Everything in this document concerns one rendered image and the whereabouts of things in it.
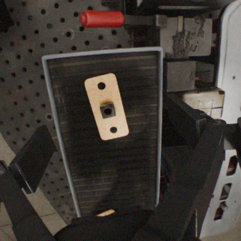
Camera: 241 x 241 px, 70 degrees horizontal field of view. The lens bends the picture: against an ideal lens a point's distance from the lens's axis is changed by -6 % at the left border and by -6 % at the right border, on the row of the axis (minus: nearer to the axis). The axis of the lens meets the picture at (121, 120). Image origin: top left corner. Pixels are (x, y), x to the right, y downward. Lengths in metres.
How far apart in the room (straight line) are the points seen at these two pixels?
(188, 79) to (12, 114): 0.68
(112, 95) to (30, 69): 0.54
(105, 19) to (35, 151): 0.16
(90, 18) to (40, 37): 0.50
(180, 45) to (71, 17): 0.45
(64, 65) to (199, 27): 0.22
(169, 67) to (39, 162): 0.23
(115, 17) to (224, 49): 0.28
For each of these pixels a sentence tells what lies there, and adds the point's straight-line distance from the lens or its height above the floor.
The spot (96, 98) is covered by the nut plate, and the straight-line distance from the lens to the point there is 0.23.
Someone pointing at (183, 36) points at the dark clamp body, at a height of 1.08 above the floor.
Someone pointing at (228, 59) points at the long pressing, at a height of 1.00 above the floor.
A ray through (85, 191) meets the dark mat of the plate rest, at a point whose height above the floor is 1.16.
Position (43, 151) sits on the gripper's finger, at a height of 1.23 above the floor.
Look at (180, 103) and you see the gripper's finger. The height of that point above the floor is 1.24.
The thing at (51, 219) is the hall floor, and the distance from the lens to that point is 2.32.
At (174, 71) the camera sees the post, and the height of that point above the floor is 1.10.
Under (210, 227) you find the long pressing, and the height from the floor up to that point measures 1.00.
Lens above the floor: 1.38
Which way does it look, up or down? 67 degrees down
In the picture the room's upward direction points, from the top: 169 degrees clockwise
